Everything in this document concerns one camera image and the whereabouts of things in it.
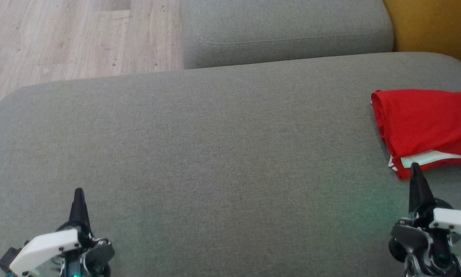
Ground large grey sofa seat cushion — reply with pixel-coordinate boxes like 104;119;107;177
0;52;461;277

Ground medium grey sofa seat cushion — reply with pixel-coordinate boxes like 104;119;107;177
180;0;394;70

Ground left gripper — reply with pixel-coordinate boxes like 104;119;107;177
55;188;115;277

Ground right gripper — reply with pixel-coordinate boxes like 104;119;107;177
388;162;461;277

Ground red shorts with white stripes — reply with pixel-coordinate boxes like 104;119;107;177
371;89;461;180

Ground wide yellow sofa back cushion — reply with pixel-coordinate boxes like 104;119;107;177
382;0;461;75

